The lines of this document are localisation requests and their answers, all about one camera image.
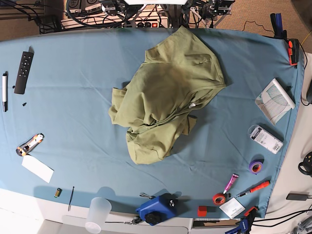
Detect pink glue tube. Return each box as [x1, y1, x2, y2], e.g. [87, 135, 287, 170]
[223, 174, 239, 194]

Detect red block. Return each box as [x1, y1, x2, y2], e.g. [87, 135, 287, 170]
[197, 206, 208, 217]

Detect black power adapter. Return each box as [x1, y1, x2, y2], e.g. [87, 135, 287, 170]
[286, 193, 310, 201]

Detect blue tablecloth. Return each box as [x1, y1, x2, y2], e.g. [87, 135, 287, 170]
[0, 28, 305, 218]

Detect keys on ring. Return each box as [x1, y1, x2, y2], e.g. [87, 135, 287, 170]
[106, 216, 143, 225]

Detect blue clamp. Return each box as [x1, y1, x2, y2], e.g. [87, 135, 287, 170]
[270, 13, 287, 39]
[225, 206, 258, 234]

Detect white marker pen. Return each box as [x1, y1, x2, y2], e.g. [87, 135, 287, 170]
[2, 72, 8, 112]

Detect red tape roll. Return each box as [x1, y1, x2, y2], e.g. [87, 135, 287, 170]
[213, 194, 226, 206]

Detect small green battery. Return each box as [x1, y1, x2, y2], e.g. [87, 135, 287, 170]
[54, 188, 62, 198]

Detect orange utility knife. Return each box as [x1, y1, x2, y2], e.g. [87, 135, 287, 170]
[16, 133, 44, 156]

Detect orange screwdriver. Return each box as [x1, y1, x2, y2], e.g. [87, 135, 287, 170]
[236, 180, 271, 197]

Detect blue clamp top right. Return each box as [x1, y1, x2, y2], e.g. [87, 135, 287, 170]
[270, 13, 287, 39]

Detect black tweezers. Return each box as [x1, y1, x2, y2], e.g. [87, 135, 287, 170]
[68, 186, 75, 211]

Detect black remote control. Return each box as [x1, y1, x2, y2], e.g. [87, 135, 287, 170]
[14, 51, 34, 95]

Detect purple tape roll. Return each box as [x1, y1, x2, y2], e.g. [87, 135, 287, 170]
[249, 159, 264, 175]

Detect orange black clamp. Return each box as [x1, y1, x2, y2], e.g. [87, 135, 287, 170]
[288, 39, 300, 66]

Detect green t-shirt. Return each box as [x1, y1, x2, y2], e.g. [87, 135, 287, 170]
[108, 27, 226, 164]

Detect clear plastic case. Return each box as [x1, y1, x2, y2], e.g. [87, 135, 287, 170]
[248, 125, 283, 155]

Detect clear plastic cup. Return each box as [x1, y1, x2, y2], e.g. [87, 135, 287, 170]
[85, 197, 112, 234]

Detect blue plastic device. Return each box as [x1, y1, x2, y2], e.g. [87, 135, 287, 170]
[136, 193, 177, 226]

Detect blue clamp bottom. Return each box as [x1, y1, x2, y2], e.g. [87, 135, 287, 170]
[225, 206, 258, 234]

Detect power strip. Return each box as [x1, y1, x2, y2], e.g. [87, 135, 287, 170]
[124, 19, 169, 28]

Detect white square card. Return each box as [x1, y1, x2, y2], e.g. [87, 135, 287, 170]
[219, 197, 245, 219]

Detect white paper card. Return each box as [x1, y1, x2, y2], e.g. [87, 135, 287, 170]
[22, 155, 54, 183]

